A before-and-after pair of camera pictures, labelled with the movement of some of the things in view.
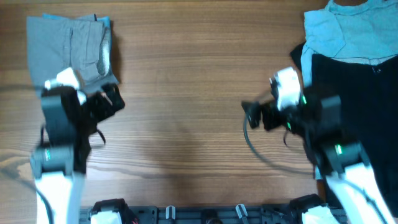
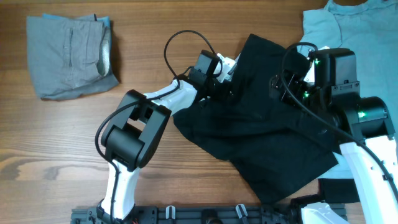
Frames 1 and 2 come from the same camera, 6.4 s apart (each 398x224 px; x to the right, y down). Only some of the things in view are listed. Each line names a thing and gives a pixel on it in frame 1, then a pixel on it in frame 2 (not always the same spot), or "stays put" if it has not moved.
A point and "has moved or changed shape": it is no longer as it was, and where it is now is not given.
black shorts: [368, 90] has moved or changed shape
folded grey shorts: [81, 44] stays put
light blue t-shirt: [366, 33] stays put
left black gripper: [98, 101] to [222, 94]
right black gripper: [271, 111] to [295, 80]
